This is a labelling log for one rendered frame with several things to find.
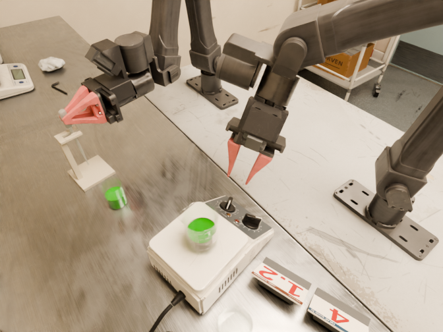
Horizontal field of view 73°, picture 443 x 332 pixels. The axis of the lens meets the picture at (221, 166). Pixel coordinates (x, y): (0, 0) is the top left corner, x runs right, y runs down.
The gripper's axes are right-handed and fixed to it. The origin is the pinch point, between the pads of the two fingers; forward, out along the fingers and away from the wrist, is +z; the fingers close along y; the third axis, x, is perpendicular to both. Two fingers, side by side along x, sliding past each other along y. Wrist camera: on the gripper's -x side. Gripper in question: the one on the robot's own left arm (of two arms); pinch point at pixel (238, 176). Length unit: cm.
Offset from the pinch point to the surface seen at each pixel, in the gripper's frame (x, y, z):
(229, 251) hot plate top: -11.4, 3.2, 7.8
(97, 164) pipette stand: 9.9, -32.0, 15.5
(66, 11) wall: 92, -107, -6
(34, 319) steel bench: -19.9, -21.2, 28.6
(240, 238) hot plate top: -9.0, 4.1, 6.4
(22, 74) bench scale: 38, -79, 12
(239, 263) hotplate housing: -9.9, 5.7, 10.2
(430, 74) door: 264, 125, -57
